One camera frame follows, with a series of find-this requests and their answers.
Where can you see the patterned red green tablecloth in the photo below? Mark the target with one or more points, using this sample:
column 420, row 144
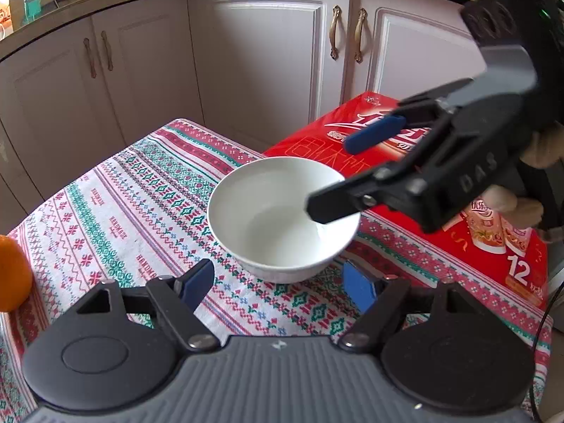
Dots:
column 132, row 211

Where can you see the leafless orange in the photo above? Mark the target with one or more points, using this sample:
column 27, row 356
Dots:
column 13, row 273

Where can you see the white kitchen cabinet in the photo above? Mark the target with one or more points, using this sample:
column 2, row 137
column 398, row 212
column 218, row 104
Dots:
column 264, row 53

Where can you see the teal container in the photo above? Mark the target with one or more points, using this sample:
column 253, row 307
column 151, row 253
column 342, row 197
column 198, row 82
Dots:
column 31, row 6

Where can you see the red printed drink carton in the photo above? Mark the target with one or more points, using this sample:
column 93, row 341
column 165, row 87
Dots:
column 484, row 264

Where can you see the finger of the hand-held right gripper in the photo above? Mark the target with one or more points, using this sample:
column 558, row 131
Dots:
column 374, row 134
column 343, row 200

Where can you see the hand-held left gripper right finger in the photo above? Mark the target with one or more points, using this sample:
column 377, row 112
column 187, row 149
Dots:
column 359, row 286

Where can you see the person's right hand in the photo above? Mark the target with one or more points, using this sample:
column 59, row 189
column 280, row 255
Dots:
column 524, row 209

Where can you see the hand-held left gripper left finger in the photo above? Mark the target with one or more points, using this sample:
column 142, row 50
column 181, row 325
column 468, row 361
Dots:
column 198, row 280

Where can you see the plain white bowl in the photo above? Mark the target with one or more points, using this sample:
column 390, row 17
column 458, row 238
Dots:
column 273, row 224

